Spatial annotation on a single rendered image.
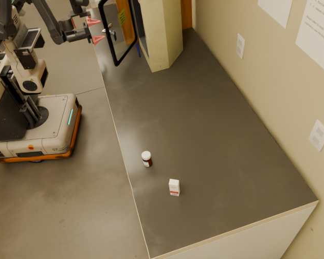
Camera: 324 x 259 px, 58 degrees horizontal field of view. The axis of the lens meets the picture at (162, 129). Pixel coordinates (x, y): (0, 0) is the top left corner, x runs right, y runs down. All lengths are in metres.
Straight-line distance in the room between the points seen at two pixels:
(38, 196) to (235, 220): 1.81
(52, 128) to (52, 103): 0.33
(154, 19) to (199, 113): 0.55
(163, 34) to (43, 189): 1.64
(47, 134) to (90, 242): 0.95
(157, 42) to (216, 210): 0.96
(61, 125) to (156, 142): 1.35
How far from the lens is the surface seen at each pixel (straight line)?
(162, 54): 1.75
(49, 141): 2.56
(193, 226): 1.20
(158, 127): 1.48
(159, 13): 1.62
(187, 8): 2.10
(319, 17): 1.09
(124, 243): 2.23
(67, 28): 1.76
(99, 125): 2.89
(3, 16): 1.94
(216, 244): 1.27
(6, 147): 2.74
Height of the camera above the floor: 2.05
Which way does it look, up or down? 49 degrees down
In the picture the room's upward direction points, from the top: 9 degrees counter-clockwise
